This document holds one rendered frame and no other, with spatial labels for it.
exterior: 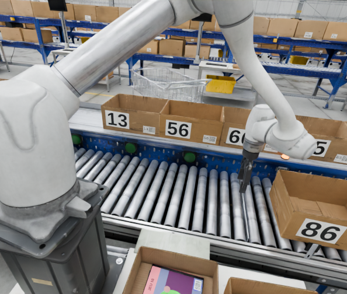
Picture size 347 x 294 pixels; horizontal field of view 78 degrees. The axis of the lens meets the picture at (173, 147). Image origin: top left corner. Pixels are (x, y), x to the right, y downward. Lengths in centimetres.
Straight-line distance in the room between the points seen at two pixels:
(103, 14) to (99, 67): 575
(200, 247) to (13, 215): 69
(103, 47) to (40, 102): 27
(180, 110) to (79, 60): 107
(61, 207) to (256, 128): 76
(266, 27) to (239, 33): 510
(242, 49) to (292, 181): 79
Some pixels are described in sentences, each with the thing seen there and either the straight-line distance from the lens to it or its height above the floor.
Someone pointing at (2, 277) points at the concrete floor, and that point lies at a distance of 203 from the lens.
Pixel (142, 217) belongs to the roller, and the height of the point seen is 75.
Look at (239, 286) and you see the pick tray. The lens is 87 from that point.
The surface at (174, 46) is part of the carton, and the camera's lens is 558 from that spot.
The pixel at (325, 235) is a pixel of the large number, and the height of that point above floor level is 82.
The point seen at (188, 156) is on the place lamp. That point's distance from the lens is 134.
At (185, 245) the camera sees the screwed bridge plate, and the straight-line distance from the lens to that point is 98.
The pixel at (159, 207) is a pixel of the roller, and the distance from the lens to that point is 110.
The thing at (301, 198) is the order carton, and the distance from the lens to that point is 139.
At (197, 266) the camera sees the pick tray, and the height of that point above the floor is 80.
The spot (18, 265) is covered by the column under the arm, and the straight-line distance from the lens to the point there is 71.
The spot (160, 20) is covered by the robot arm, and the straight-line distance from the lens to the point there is 72.
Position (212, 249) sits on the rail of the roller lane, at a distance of 105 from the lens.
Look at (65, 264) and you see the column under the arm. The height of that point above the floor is 106.
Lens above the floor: 155
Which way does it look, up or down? 31 degrees down
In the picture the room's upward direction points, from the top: 4 degrees clockwise
